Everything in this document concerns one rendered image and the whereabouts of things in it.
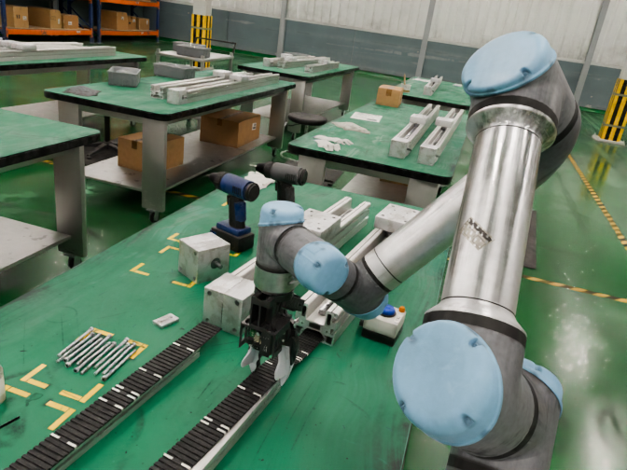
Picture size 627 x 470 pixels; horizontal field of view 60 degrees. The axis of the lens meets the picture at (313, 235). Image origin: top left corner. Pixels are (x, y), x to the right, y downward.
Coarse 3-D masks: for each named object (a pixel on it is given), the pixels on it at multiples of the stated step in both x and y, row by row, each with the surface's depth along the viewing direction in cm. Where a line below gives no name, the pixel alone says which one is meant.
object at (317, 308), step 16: (368, 240) 161; (352, 256) 148; (304, 304) 122; (320, 304) 130; (336, 304) 123; (304, 320) 123; (320, 320) 123; (336, 320) 121; (352, 320) 133; (336, 336) 123
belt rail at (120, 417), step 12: (192, 360) 110; (180, 372) 106; (156, 384) 99; (144, 396) 98; (132, 408) 94; (120, 420) 92; (96, 432) 87; (108, 432) 90; (84, 444) 85; (72, 456) 83; (60, 468) 81
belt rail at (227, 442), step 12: (276, 384) 103; (264, 396) 99; (252, 408) 95; (240, 420) 92; (252, 420) 96; (228, 432) 89; (240, 432) 92; (216, 444) 87; (228, 444) 88; (204, 456) 84; (216, 456) 86; (192, 468) 82; (204, 468) 82
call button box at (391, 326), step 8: (400, 312) 128; (360, 320) 130; (368, 320) 125; (376, 320) 124; (384, 320) 124; (392, 320) 124; (400, 320) 125; (368, 328) 126; (376, 328) 125; (384, 328) 124; (392, 328) 123; (400, 328) 129; (368, 336) 127; (376, 336) 126; (384, 336) 125; (392, 336) 124; (392, 344) 125
